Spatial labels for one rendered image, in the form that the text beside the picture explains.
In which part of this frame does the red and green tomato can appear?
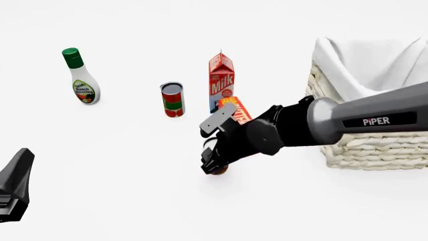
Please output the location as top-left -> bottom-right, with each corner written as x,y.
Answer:
159,81 -> 186,118

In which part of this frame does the white cloth basket liner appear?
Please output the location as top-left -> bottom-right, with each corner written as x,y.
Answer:
312,36 -> 428,104

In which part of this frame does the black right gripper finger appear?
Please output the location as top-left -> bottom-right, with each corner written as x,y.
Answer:
200,147 -> 232,175

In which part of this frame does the orange printed food box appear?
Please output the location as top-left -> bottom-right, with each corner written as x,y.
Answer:
217,96 -> 253,127

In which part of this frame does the pale woven wicker basket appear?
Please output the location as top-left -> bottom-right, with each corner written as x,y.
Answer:
305,60 -> 428,172

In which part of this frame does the ranch dressing bottle green cap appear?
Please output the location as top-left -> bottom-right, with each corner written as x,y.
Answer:
62,47 -> 101,105

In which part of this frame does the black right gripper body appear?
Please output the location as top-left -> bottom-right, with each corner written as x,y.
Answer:
213,116 -> 255,162

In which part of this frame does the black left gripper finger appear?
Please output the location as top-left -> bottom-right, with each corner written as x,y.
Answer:
0,147 -> 35,202

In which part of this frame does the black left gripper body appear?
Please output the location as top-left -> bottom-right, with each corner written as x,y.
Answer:
0,191 -> 31,224

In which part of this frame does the red and white milk carton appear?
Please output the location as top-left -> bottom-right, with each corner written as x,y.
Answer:
208,48 -> 235,114

